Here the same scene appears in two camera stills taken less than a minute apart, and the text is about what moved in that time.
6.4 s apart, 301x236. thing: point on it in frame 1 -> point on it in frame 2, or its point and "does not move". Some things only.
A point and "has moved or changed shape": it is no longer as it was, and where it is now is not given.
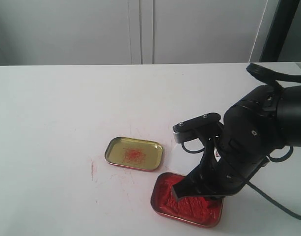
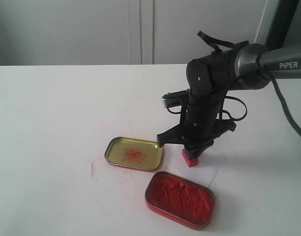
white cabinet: (125, 32) does not move
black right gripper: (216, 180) -> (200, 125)
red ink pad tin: (206, 212) has moved or changed shape
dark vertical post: (285, 12) does not move
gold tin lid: (142, 155) does not move
